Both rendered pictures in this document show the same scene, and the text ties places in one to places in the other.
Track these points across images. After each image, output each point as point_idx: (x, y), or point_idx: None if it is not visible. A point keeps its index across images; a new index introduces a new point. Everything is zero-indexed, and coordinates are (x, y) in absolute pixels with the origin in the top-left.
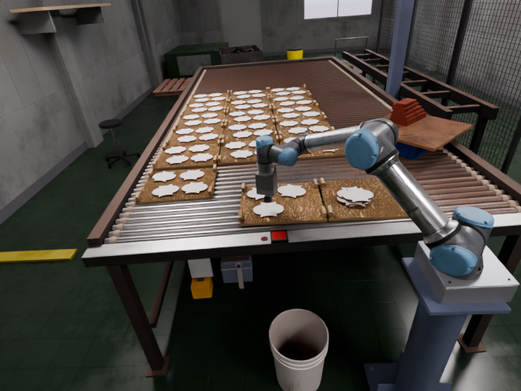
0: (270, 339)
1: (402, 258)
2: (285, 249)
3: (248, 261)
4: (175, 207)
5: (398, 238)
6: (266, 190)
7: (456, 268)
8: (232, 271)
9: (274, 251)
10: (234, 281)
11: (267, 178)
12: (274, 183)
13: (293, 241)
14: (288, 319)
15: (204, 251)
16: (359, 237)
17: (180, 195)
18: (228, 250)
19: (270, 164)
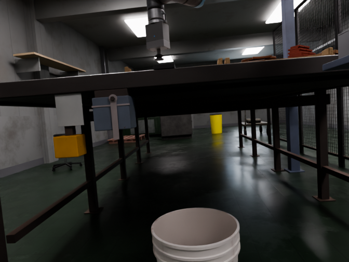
0: (151, 228)
1: (323, 64)
2: (171, 79)
3: (125, 95)
4: None
5: (312, 64)
6: (156, 40)
7: None
8: (105, 109)
9: (157, 82)
10: (107, 127)
11: (156, 24)
12: (165, 34)
13: (180, 67)
14: (185, 224)
15: (74, 80)
16: (262, 62)
17: None
18: (102, 79)
19: (159, 9)
